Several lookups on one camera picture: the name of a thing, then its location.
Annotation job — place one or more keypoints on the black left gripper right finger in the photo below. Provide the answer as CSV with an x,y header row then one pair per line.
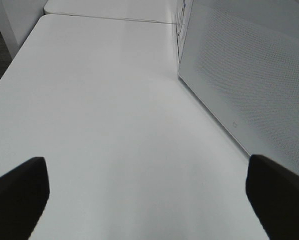
x,y
273,192

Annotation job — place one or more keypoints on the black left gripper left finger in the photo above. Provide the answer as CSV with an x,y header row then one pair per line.
x,y
24,192

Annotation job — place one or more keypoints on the white microwave door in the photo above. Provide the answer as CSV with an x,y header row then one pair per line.
x,y
241,59

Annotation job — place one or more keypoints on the white microwave oven body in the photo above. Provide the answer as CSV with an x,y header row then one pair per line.
x,y
182,16

